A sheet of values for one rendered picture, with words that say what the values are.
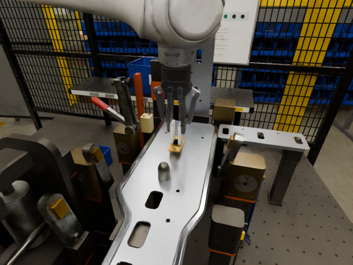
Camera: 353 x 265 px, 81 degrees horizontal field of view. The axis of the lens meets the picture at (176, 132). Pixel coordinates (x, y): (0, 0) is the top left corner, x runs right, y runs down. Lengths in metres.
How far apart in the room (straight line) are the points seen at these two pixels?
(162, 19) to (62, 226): 0.38
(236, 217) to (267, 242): 0.36
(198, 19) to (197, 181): 0.38
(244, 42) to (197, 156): 0.62
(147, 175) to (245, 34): 0.76
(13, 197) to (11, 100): 2.87
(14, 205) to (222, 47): 0.94
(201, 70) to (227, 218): 0.53
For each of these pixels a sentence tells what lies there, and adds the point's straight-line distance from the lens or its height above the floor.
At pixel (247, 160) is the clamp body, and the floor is 1.04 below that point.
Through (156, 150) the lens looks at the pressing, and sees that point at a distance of 0.65.
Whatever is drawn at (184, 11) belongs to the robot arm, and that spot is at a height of 1.38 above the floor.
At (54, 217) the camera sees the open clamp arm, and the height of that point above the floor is 1.07.
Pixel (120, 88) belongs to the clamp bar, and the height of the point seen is 1.19.
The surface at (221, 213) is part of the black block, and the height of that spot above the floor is 0.99.
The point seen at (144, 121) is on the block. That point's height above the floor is 1.05.
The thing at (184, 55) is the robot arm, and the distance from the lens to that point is 0.50.
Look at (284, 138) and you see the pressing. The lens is 0.80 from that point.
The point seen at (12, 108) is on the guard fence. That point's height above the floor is 0.28.
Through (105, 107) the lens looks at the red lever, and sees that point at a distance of 0.67.
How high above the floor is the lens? 1.39
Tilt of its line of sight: 31 degrees down
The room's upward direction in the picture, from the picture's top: straight up
